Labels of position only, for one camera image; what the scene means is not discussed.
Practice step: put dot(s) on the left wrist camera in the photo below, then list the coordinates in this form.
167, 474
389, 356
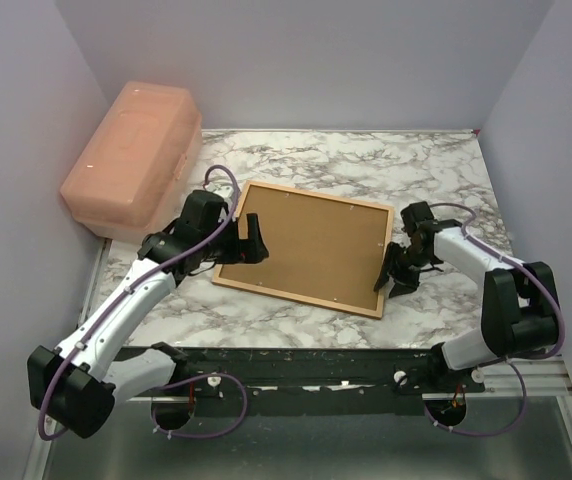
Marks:
225, 191

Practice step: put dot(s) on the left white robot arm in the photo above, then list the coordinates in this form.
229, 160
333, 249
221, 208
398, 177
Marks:
79, 382

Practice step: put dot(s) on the brown wooden picture frame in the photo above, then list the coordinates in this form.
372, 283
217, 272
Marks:
296, 295

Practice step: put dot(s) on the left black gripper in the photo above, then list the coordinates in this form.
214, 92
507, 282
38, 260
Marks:
250, 251

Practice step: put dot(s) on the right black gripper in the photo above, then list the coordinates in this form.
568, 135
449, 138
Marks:
390, 259

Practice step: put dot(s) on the brown fibreboard backing board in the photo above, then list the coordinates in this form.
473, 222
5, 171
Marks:
311, 245

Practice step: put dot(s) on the black mounting base rail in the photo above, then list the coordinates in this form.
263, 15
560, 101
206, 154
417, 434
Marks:
222, 382

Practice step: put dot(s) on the pink translucent plastic storage box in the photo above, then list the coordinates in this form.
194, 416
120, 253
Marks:
129, 179

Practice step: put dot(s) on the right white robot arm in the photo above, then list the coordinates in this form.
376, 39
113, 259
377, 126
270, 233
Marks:
520, 312

